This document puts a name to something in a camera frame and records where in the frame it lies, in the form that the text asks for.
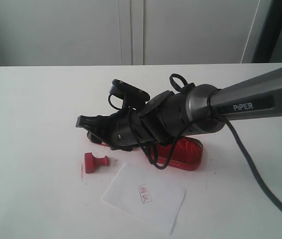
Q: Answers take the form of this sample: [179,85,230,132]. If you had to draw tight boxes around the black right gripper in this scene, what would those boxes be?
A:
[76,110,171,149]

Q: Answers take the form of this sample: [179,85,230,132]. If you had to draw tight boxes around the red rubber stamp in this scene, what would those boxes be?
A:
[84,152,110,174]

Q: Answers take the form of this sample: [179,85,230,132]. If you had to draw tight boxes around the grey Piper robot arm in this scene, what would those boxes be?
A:
[76,68,282,150]

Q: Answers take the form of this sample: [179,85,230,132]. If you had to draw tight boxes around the red ink pad tin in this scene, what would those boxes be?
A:
[156,136,203,171]

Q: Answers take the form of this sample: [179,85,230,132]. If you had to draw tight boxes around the gold tin lid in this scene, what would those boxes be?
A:
[87,131,108,147]

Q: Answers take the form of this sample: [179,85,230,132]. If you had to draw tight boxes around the white paper sheet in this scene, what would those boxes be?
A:
[101,163,186,235]

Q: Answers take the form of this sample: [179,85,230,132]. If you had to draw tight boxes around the white cabinet doors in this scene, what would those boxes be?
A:
[0,0,271,66]

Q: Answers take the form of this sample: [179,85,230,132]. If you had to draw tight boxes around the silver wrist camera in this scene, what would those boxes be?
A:
[109,79,150,102]

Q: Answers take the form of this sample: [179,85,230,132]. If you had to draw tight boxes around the black camera cable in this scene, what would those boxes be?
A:
[107,74,282,225]

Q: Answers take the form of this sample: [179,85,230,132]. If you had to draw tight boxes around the dark metal post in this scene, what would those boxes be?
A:
[252,0,282,63]

